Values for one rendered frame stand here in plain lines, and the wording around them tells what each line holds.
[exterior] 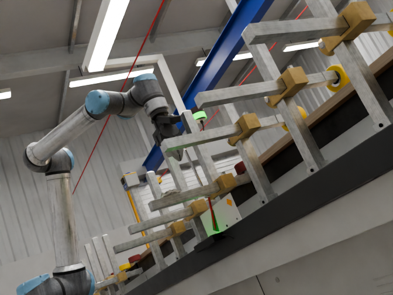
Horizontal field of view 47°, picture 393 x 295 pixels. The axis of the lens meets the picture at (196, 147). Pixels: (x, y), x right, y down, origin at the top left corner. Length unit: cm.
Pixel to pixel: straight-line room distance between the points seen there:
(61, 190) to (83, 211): 769
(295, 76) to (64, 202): 135
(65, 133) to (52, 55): 610
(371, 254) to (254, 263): 38
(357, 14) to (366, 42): 951
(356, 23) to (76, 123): 117
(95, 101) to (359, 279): 110
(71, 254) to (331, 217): 133
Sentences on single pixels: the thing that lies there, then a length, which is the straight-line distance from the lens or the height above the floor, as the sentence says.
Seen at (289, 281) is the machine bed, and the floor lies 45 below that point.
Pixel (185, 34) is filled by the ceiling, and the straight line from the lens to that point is 889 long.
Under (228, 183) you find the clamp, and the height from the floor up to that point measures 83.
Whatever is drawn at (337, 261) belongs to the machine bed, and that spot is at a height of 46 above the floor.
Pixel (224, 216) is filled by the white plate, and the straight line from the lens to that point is 161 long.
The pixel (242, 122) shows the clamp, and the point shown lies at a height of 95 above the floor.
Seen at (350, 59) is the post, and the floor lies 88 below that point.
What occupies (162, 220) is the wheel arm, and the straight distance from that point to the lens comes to 174.
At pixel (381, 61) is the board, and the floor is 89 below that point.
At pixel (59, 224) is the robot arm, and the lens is 221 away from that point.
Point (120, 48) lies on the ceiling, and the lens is 827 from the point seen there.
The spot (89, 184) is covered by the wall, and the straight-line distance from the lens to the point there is 1010.
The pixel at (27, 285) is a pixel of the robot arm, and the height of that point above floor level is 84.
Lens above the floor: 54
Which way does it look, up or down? 17 degrees up
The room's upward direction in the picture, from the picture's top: 23 degrees counter-clockwise
